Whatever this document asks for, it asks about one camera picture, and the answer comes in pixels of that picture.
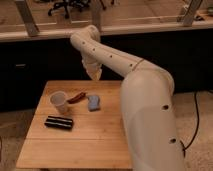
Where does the wooden table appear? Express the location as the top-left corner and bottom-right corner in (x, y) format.
(16, 81), (131, 169)

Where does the dark cabinet counter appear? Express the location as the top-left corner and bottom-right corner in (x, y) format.
(0, 29), (213, 112)

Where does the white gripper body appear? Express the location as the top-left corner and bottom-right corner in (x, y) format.
(82, 57), (102, 81)

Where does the translucent plastic cup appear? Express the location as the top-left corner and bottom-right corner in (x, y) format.
(50, 91), (68, 114)

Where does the black cable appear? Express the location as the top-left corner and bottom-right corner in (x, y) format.
(180, 91), (201, 156)

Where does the black striped rectangular box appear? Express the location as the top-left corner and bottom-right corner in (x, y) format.
(44, 116), (74, 130)

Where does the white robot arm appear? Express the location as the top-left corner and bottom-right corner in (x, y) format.
(70, 25), (186, 171)

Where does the black office chair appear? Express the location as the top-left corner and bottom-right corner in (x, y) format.
(48, 0), (91, 19)

